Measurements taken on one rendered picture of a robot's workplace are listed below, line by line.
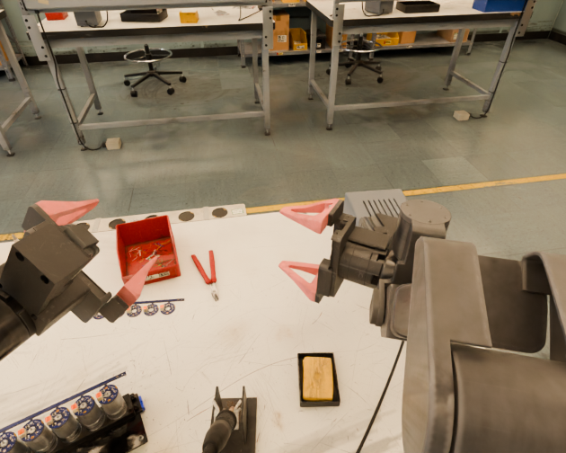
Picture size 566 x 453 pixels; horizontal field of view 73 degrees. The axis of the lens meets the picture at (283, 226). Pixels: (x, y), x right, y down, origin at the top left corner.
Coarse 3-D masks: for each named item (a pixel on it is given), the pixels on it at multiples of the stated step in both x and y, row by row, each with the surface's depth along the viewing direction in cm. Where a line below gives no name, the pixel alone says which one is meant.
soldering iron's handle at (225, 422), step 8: (224, 416) 41; (232, 416) 43; (216, 424) 37; (224, 424) 38; (232, 424) 41; (208, 432) 35; (216, 432) 35; (224, 432) 36; (208, 440) 33; (216, 440) 34; (224, 440) 35; (208, 448) 32; (216, 448) 33
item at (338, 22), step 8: (528, 0) 248; (336, 8) 230; (528, 8) 251; (336, 16) 233; (528, 16) 254; (336, 24) 236; (520, 24) 257; (336, 32) 239; (520, 32) 260; (336, 40) 242
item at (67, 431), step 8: (56, 416) 45; (72, 416) 46; (64, 424) 45; (72, 424) 46; (80, 424) 48; (56, 432) 45; (64, 432) 45; (72, 432) 46; (80, 432) 48; (64, 440) 46; (72, 440) 47
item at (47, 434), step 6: (30, 432) 44; (42, 432) 44; (48, 432) 45; (42, 438) 44; (48, 438) 45; (54, 438) 46; (30, 444) 44; (36, 444) 44; (42, 444) 44; (48, 444) 45; (54, 444) 46; (36, 450) 45; (42, 450) 45; (48, 450) 46
